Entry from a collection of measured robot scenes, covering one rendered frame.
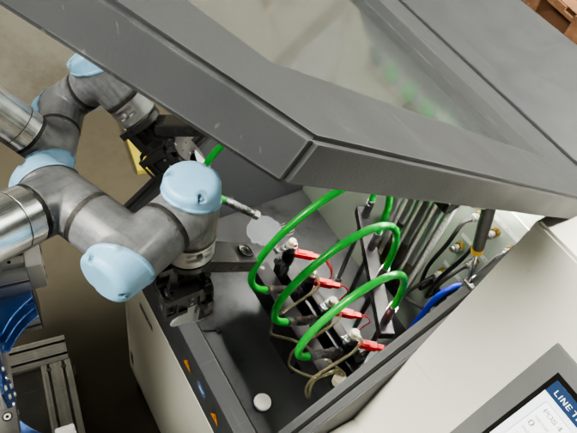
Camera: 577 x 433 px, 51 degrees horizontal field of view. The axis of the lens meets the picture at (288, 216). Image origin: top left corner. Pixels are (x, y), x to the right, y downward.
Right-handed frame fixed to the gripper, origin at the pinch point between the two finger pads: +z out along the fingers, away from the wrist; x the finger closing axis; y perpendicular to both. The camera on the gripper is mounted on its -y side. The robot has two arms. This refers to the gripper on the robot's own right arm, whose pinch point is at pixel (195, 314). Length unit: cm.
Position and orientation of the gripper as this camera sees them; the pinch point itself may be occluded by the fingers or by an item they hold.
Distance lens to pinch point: 104.8
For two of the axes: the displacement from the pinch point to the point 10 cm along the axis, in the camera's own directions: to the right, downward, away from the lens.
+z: -1.7, 6.2, 7.7
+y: -8.4, 3.1, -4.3
